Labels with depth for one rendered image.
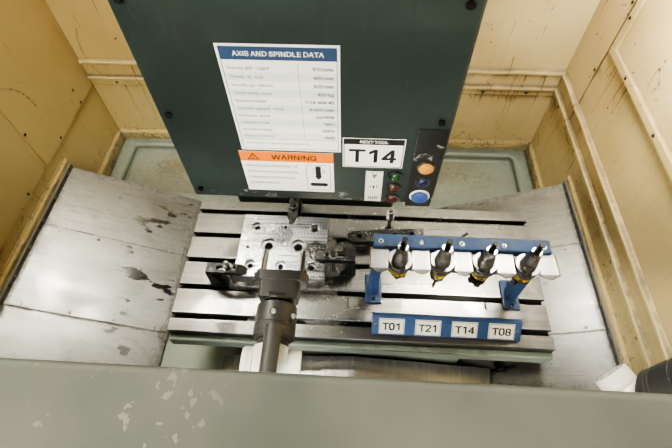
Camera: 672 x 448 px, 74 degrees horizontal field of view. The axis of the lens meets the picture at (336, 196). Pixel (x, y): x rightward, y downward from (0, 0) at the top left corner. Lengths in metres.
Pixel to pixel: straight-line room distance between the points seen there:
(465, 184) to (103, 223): 1.59
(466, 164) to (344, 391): 2.15
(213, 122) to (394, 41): 0.30
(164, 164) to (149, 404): 2.22
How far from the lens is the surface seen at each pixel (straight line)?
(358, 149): 0.72
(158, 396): 0.18
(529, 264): 1.25
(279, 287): 1.01
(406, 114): 0.66
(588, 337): 1.72
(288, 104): 0.66
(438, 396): 0.17
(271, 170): 0.78
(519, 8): 1.85
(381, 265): 1.20
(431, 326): 1.45
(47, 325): 1.88
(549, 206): 1.94
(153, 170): 2.38
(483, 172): 2.28
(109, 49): 2.15
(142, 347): 1.85
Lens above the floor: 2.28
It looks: 54 degrees down
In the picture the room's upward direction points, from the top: 1 degrees counter-clockwise
